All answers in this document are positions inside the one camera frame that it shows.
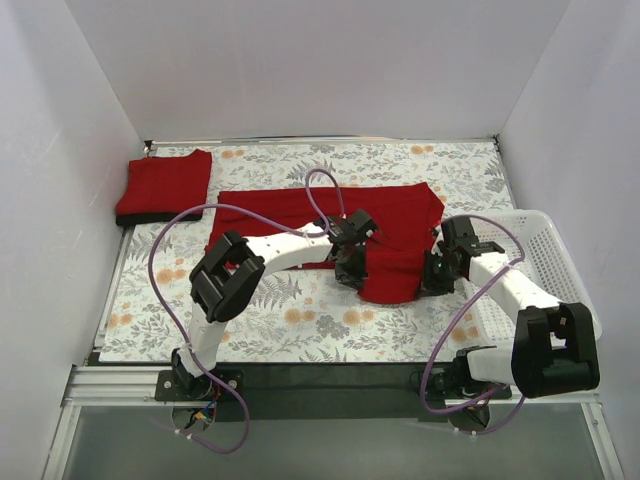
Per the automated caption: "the red t shirt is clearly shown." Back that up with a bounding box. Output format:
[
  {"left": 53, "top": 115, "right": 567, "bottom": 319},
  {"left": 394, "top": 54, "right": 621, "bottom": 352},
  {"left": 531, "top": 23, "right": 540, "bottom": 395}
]
[
  {"left": 115, "top": 149, "right": 212, "bottom": 225},
  {"left": 218, "top": 183, "right": 444, "bottom": 304}
]

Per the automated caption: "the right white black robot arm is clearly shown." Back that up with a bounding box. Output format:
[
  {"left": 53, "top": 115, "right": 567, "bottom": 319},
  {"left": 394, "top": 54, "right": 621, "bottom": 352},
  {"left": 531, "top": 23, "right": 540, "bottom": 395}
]
[{"left": 418, "top": 215, "right": 600, "bottom": 398}]

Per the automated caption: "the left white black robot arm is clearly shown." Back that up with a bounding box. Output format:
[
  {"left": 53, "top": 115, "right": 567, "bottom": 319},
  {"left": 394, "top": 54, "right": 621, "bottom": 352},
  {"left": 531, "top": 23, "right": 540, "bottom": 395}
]
[{"left": 171, "top": 209, "right": 378, "bottom": 400}]

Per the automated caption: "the floral patterned table mat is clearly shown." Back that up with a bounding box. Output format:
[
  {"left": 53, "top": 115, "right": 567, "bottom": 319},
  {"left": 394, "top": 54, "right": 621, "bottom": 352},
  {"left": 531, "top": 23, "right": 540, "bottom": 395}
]
[{"left": 94, "top": 141, "right": 513, "bottom": 363}]

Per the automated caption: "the white plastic laundry basket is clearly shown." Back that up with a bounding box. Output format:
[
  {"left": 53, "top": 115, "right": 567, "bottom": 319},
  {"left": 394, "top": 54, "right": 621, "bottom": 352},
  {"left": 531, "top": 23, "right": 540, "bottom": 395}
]
[{"left": 452, "top": 209, "right": 602, "bottom": 347}]

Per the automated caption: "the folded red t shirt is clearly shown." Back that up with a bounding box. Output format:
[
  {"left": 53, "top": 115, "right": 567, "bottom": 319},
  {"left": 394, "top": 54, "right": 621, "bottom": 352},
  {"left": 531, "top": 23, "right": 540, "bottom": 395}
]
[{"left": 115, "top": 149, "right": 212, "bottom": 225}]

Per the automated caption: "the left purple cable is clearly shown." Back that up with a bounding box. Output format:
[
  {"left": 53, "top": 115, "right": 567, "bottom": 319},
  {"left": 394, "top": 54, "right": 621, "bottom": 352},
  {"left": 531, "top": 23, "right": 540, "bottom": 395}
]
[{"left": 148, "top": 169, "right": 351, "bottom": 454}]

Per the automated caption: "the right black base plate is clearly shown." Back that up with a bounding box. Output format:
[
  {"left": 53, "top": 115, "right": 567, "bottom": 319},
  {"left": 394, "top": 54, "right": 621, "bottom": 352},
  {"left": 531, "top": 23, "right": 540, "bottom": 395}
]
[{"left": 425, "top": 367, "right": 513, "bottom": 400}]

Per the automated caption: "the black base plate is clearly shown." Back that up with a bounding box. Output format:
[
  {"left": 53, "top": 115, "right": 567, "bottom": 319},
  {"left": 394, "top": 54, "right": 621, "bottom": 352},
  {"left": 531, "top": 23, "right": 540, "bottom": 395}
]
[
  {"left": 154, "top": 369, "right": 245, "bottom": 402},
  {"left": 425, "top": 367, "right": 513, "bottom": 400}
]

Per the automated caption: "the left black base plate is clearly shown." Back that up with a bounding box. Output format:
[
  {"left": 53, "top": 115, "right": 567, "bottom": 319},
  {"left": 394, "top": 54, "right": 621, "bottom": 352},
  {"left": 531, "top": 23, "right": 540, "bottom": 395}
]
[{"left": 154, "top": 369, "right": 245, "bottom": 402}]

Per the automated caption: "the aluminium front rail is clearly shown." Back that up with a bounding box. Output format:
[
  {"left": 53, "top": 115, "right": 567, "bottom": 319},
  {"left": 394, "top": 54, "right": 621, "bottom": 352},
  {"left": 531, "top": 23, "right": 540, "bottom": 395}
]
[{"left": 62, "top": 363, "right": 601, "bottom": 409}]

